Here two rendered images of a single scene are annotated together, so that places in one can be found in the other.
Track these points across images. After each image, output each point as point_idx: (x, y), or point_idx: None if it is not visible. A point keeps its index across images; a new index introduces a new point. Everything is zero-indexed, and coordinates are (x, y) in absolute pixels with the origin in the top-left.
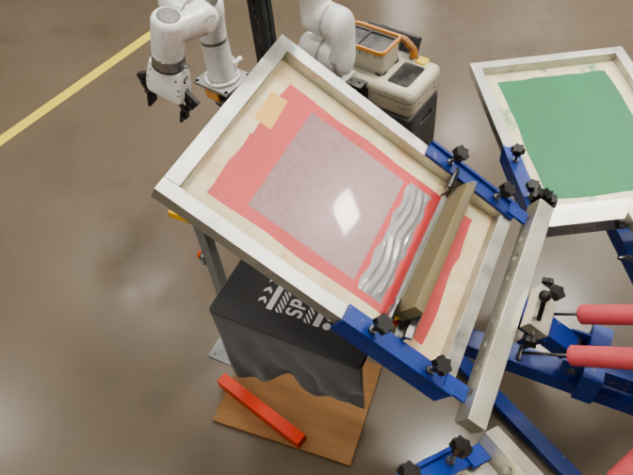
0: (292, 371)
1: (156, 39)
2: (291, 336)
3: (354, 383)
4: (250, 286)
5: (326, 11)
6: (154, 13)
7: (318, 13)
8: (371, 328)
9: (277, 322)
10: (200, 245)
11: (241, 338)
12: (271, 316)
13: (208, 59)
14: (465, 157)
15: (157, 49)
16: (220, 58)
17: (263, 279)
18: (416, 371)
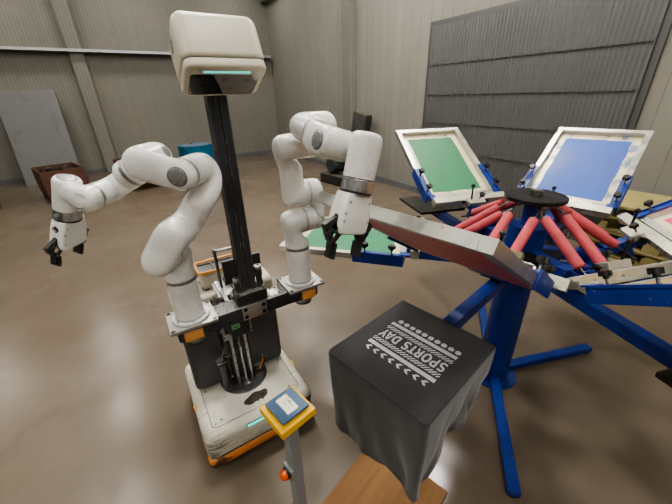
0: (453, 421)
1: (375, 152)
2: (465, 374)
3: (489, 367)
4: (408, 388)
5: (309, 181)
6: (364, 131)
7: (306, 184)
8: (538, 270)
9: (450, 379)
10: (292, 457)
11: (440, 427)
12: (443, 381)
13: (188, 297)
14: None
15: (373, 165)
16: (198, 290)
17: (403, 377)
18: (551, 279)
